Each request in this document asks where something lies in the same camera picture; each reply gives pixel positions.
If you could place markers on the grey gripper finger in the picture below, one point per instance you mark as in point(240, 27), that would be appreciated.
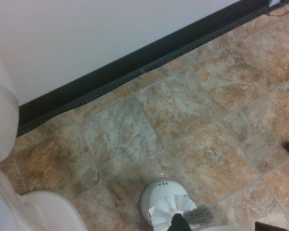
point(264, 226)

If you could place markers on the white toilet brush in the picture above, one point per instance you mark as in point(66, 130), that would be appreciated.
point(170, 209)

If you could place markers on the white toilet brush holder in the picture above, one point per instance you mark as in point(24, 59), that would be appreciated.
point(156, 192)

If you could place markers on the black baseboard behind toilet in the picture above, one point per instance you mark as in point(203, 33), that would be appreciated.
point(134, 62)

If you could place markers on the white toilet bowl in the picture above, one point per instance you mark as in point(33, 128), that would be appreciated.
point(26, 211)

